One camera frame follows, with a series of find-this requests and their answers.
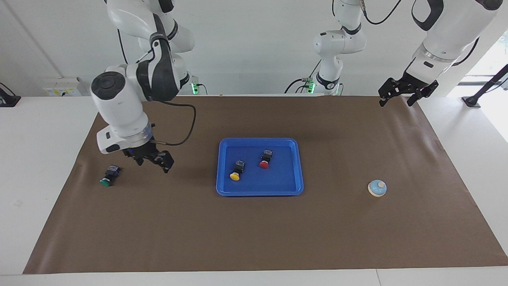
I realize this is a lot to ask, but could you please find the green push button switch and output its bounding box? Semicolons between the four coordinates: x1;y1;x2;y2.
99;164;122;187

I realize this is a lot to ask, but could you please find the yellow push button switch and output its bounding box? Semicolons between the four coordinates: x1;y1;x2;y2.
229;159;247;182

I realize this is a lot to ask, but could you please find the light blue desk bell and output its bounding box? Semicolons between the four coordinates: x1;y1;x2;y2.
368;180;387;197

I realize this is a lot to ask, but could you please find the red push button switch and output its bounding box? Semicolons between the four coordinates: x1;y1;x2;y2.
258;149;275;170

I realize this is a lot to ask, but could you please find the blue plastic tray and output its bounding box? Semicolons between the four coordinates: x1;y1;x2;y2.
216;137;304;197

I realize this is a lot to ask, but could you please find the black stand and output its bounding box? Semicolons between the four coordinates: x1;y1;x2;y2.
462;64;508;108

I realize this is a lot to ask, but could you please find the brown table mat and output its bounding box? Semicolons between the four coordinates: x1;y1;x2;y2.
23;95;508;274

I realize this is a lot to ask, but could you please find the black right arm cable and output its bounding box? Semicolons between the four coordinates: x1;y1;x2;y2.
116;27;197;147

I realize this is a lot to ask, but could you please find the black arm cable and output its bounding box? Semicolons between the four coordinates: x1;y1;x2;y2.
116;27;197;147
362;0;481;67

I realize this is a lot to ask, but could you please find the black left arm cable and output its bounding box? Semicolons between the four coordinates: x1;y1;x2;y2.
362;0;481;67

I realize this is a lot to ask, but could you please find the black left base cable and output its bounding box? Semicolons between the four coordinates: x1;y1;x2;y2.
285;60;323;95

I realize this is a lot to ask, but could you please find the white wall outlet box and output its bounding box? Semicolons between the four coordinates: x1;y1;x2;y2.
42;77;82;97

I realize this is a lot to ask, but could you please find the black clamp mount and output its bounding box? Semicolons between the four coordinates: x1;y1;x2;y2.
0;82;21;108

